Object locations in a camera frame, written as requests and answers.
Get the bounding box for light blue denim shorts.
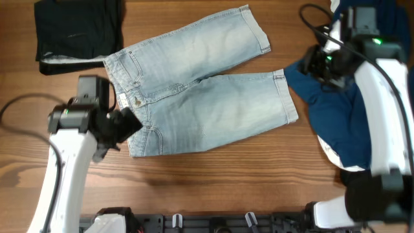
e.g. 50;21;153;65
103;5;298;157

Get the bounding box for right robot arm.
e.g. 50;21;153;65
299;6;413;231

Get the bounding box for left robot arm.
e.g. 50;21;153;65
28;76;142;232

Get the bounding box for dark blue garment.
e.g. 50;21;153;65
284;0;411;170

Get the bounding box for folded black garment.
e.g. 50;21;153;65
34;0;125;75

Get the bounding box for left black cable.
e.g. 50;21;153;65
0;93;71;233

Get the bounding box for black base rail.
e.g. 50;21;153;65
79;212;324;233

